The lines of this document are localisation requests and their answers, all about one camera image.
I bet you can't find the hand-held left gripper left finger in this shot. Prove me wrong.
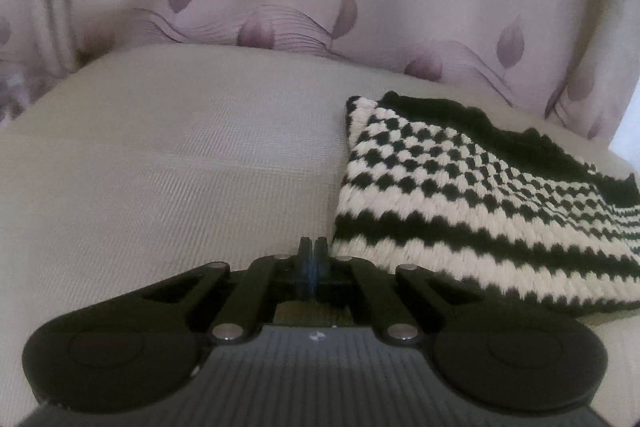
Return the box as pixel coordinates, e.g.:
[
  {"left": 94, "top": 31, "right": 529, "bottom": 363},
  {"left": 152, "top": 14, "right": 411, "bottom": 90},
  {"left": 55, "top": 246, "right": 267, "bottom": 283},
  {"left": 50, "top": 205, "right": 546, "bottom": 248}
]
[{"left": 134, "top": 237, "right": 313, "bottom": 346}]

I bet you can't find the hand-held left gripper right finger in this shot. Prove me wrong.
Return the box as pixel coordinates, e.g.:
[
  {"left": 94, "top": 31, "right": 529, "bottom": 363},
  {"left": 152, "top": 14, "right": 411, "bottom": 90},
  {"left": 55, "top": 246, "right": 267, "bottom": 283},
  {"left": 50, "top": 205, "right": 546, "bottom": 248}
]
[{"left": 313, "top": 237, "right": 482, "bottom": 344}]

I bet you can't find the black white striped knit sweater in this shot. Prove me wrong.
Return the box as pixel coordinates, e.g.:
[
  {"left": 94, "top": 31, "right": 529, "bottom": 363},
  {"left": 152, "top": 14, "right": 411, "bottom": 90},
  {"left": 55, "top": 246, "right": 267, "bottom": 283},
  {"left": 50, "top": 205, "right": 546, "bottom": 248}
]
[{"left": 332, "top": 90, "right": 640, "bottom": 317}]

